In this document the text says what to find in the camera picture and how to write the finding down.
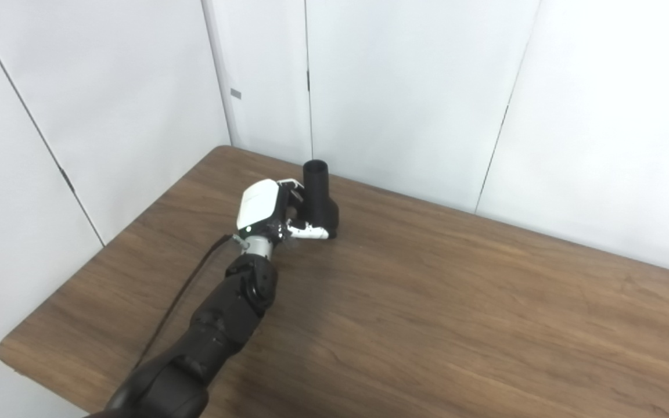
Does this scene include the black plastic nozzle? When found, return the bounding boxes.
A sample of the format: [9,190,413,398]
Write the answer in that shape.
[303,160,340,240]

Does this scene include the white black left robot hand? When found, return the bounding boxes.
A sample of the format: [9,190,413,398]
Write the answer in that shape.
[236,178,330,242]

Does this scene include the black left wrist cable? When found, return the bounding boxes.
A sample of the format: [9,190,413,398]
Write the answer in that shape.
[134,233,248,369]

